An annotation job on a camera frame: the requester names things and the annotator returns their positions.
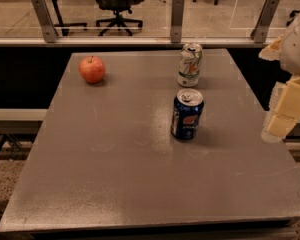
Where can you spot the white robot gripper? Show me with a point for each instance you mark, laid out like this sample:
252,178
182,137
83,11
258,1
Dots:
297,50

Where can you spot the white green 7up can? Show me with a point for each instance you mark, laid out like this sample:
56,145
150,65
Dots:
190,65

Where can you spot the blue pepsi can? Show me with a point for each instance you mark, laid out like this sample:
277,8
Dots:
187,109

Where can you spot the black office chair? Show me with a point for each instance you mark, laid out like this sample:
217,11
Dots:
118,6

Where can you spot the red apple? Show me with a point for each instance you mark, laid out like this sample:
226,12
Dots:
92,69

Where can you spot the black stand with base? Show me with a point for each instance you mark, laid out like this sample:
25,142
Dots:
65,27

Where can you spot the right metal railing bracket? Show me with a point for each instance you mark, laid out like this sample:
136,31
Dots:
260,31

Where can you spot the metal railing bracket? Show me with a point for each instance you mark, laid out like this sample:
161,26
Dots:
176,21
260,31
48,30

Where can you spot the middle metal railing bracket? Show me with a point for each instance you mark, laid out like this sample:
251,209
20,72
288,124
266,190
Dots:
176,21

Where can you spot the left metal railing bracket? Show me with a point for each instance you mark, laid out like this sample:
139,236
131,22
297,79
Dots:
48,30

